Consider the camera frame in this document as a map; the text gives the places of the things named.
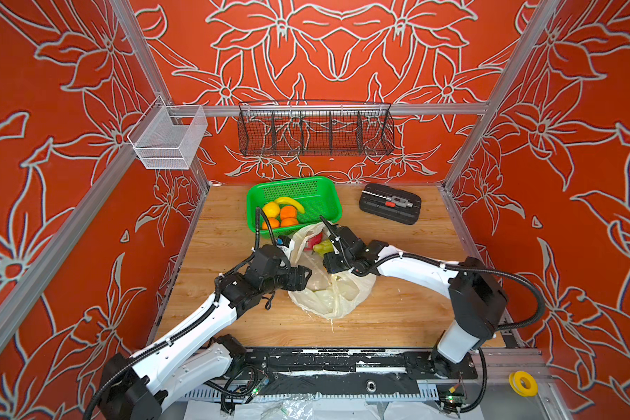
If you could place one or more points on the yellow toy lemon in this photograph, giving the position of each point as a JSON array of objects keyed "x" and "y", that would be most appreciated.
[{"x": 272, "y": 209}]

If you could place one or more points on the yellow tape roll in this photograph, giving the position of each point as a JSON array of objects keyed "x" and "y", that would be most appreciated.
[{"x": 523, "y": 383}]

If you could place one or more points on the green plastic basket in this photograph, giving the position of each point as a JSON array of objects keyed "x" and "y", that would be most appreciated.
[{"x": 317, "y": 194}]

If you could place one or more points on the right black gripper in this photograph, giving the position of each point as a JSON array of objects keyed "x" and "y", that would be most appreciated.
[{"x": 328, "y": 263}]

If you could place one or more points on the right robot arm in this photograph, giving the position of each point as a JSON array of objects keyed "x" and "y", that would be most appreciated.
[{"x": 477, "y": 298}]

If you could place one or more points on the crumpled clear plastic scrap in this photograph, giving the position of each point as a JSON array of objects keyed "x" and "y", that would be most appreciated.
[{"x": 297, "y": 408}]

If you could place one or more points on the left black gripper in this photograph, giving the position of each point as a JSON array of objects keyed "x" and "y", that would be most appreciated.
[{"x": 297, "y": 278}]

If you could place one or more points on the black tool case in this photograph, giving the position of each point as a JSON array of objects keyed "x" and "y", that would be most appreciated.
[{"x": 390, "y": 203}]

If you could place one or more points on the yellow-green toy starfruit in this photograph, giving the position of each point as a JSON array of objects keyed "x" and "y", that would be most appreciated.
[{"x": 323, "y": 248}]

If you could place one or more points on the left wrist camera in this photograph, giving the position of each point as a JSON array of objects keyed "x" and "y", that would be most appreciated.
[{"x": 285, "y": 243}]

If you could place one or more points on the orange toy fruit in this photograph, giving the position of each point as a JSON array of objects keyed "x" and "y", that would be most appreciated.
[{"x": 270, "y": 223}]

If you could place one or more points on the orange toy tangerine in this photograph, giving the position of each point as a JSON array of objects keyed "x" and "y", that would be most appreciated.
[{"x": 289, "y": 222}]

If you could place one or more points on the translucent printed plastic bag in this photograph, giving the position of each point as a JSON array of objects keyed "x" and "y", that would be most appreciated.
[{"x": 329, "y": 296}]

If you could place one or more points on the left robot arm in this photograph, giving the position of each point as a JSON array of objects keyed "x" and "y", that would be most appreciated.
[{"x": 148, "y": 382}]

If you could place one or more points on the black wire wall basket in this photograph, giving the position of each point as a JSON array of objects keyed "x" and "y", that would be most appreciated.
[{"x": 315, "y": 128}]

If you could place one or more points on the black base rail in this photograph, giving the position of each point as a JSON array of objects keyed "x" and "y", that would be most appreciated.
[{"x": 372, "y": 373}]

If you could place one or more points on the pink toy dragon fruit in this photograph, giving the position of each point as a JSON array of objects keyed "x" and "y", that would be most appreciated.
[{"x": 313, "y": 241}]

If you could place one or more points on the yellow toy banana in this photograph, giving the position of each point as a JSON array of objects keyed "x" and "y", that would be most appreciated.
[{"x": 282, "y": 201}]

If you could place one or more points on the clear plastic wall bin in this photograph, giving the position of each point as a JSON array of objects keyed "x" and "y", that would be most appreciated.
[{"x": 167, "y": 137}]

